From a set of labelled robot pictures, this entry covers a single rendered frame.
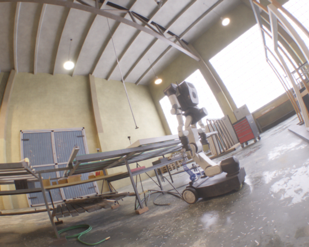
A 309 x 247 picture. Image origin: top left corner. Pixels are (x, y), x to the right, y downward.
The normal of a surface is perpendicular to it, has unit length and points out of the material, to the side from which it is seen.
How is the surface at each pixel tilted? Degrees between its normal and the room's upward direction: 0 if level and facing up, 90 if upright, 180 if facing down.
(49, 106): 90
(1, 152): 90
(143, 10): 180
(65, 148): 90
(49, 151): 90
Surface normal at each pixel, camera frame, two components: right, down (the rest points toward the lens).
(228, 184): -0.49, -0.11
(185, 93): -0.73, 0.04
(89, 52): 0.32, 0.90
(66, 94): 0.61, -0.44
